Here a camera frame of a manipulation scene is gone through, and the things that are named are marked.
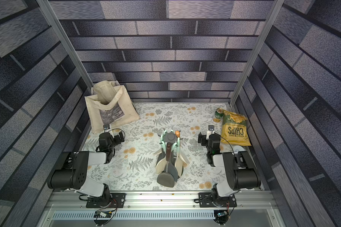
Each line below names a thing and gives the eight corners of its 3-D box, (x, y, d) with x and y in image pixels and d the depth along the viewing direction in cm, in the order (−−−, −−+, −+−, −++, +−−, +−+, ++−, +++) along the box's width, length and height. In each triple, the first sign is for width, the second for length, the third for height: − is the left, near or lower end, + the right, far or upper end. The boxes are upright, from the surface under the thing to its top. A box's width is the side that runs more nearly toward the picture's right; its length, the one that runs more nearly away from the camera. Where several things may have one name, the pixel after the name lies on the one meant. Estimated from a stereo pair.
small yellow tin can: (233, 154, 91) (236, 151, 87) (230, 149, 93) (233, 146, 89) (241, 152, 92) (244, 148, 88) (238, 147, 94) (241, 143, 90)
